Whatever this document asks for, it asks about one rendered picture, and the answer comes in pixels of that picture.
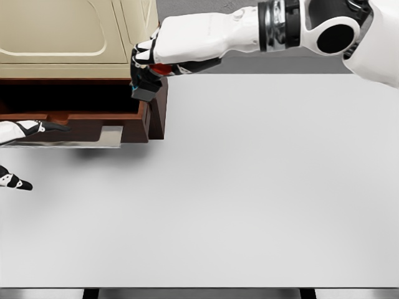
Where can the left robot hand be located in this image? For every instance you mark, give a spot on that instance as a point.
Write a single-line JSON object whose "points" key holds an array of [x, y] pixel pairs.
{"points": [[29, 127]]}

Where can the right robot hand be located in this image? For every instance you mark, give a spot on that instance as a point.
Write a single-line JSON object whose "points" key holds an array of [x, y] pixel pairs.
{"points": [[187, 37]]}

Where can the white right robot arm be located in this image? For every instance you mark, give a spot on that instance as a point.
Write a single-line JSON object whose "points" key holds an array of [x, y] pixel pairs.
{"points": [[311, 31]]}

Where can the cream and brown cabinet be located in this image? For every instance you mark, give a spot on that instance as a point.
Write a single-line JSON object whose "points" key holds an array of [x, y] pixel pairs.
{"points": [[62, 37]]}

